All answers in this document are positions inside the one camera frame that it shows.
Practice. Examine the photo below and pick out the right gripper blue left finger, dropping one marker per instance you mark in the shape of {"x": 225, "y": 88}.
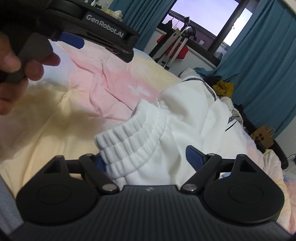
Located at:
{"x": 95, "y": 173}

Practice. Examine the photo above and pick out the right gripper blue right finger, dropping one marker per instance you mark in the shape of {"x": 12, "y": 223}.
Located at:
{"x": 206, "y": 167}

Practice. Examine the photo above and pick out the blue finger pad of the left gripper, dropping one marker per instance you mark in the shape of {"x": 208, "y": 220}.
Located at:
{"x": 72, "y": 40}

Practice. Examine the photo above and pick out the white sweatpants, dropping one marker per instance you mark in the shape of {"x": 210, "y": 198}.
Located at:
{"x": 150, "y": 147}

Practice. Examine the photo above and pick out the pile of clothes on bed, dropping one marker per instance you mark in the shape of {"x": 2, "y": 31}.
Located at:
{"x": 237, "y": 110}

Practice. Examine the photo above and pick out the folding metal rack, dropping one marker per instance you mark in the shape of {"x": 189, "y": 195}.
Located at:
{"x": 171, "y": 44}

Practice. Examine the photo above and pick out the person's left hand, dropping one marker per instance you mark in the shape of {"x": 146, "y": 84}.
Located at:
{"x": 16, "y": 75}

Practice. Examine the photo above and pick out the white desk with items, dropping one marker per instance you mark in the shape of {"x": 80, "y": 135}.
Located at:
{"x": 104, "y": 6}

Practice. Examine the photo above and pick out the pastel pink yellow blue bedsheet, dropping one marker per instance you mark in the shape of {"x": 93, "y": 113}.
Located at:
{"x": 90, "y": 92}

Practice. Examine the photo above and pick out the brown paper bag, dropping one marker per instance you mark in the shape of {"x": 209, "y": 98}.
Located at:
{"x": 264, "y": 135}

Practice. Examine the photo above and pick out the teal curtain left of window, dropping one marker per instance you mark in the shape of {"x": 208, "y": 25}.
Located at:
{"x": 143, "y": 16}

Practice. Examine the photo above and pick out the teal curtain of window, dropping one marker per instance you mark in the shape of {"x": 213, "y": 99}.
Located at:
{"x": 261, "y": 65}
{"x": 143, "y": 16}

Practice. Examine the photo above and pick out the mustard yellow garment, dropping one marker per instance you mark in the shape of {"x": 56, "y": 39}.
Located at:
{"x": 224, "y": 88}

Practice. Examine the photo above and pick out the teal curtain right of window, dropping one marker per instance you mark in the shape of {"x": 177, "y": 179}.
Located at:
{"x": 261, "y": 65}

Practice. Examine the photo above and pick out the black window frame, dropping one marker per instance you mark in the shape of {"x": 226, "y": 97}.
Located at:
{"x": 213, "y": 25}

